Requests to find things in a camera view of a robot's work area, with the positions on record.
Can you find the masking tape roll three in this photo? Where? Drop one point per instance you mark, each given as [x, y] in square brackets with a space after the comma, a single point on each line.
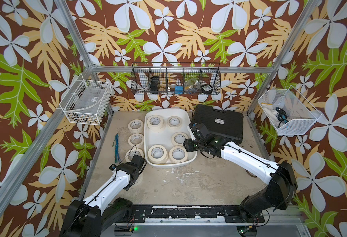
[134, 151]

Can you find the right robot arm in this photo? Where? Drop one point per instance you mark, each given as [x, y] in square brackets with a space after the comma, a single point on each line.
[280, 179]

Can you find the masking tape roll two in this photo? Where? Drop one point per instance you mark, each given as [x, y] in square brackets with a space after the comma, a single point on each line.
[136, 126]

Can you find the blue item in basket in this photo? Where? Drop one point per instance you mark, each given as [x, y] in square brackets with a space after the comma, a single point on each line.
[178, 90]

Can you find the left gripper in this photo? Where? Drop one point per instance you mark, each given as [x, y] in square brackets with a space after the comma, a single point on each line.
[129, 186]

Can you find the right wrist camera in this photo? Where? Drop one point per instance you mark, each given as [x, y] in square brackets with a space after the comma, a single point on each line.
[199, 131]

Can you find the white plastic storage box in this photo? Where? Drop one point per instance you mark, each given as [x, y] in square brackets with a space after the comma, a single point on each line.
[164, 136]

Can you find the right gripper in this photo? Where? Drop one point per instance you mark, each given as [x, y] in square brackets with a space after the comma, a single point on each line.
[188, 145]

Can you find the black wire wall basket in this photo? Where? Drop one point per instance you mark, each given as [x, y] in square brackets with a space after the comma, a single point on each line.
[195, 78]

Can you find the white mesh basket right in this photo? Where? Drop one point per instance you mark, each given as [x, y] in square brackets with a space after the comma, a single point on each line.
[288, 111]

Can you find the masking tape roll eight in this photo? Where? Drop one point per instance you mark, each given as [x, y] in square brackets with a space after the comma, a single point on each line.
[158, 154]

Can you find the white wire basket left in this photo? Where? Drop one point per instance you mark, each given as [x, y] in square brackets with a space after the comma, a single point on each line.
[86, 101]

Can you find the masking tape roll four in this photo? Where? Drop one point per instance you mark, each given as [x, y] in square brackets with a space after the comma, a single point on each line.
[155, 123]

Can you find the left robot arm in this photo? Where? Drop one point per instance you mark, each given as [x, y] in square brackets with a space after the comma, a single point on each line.
[88, 218]

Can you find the masking tape roll one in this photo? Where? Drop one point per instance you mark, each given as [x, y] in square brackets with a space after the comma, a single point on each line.
[137, 140]

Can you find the masking tape roll five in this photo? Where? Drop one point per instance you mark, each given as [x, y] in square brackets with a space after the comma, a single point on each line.
[174, 122]

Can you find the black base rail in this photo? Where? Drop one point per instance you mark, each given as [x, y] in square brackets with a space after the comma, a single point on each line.
[138, 213]

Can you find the masking tape roll seven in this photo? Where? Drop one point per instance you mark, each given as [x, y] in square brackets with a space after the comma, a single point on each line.
[178, 138]

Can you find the masking tape roll six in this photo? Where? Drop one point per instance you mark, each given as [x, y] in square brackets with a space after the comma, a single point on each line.
[178, 155]

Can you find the black plastic tool case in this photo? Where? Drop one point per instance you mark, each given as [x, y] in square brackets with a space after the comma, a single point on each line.
[228, 124]

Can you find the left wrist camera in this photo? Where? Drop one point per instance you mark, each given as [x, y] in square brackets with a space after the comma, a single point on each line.
[113, 167]

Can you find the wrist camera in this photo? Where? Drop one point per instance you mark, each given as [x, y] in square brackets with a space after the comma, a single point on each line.
[113, 167]
[199, 131]

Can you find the black box in basket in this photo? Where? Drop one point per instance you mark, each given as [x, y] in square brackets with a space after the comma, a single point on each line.
[154, 85]

